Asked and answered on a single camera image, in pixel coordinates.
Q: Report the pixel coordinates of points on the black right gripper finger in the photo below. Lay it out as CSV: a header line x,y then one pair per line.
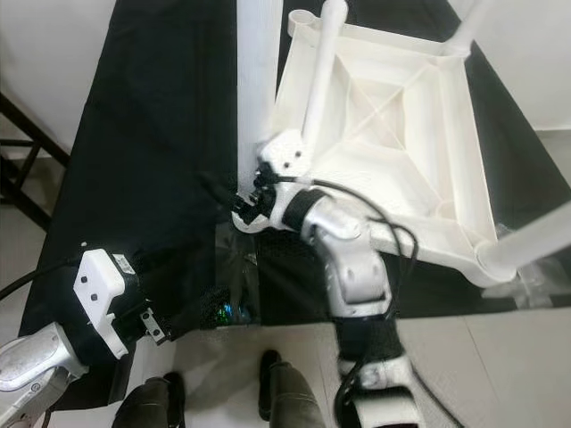
x,y
225,192

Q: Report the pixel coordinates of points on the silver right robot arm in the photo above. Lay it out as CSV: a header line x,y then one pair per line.
x,y
357,276

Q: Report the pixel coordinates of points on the clear adhesive tape patch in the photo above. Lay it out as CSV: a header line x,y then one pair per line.
x,y
236,276
544,285

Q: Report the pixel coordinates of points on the black cloth table cover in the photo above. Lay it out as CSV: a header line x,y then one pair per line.
x,y
143,134

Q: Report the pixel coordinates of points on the white plastic table top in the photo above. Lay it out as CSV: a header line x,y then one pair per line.
x,y
401,134

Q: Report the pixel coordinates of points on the black wooden stool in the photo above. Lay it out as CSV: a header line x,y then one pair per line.
x,y
31,165

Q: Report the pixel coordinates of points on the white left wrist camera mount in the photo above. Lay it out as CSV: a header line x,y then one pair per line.
x,y
103,290

